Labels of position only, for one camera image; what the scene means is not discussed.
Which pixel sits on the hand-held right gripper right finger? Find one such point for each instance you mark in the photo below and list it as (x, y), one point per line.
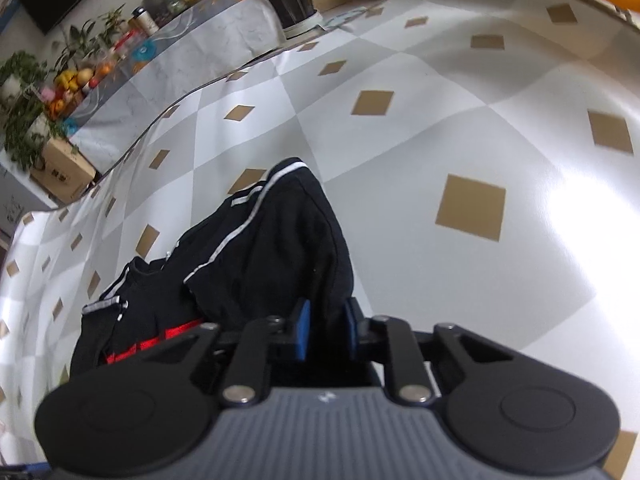
(350, 330)

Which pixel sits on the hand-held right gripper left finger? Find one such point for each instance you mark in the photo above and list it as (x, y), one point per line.
(301, 330)

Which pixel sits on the black t-shirt with red print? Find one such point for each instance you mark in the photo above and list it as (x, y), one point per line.
(280, 240)

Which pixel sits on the checkered tablecloth with tan diamonds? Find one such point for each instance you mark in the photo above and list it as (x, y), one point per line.
(450, 110)

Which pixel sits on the cardboard box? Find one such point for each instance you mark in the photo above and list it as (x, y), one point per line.
(65, 170)

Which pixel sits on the side table with marble cloth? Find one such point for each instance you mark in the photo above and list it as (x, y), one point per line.
(200, 50)

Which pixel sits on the white fridge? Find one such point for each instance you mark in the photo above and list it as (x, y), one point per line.
(20, 205)

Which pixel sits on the pile of mixed fruit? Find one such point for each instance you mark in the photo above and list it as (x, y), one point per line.
(75, 82)

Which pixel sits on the red lidded container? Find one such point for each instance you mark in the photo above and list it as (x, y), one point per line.
(127, 42)

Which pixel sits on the white thermos cup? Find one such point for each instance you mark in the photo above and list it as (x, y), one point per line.
(146, 22)

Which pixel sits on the green vine plant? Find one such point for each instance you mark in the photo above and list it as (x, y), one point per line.
(25, 110)

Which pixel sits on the leafy green houseplant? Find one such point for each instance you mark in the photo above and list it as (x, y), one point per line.
(95, 35)

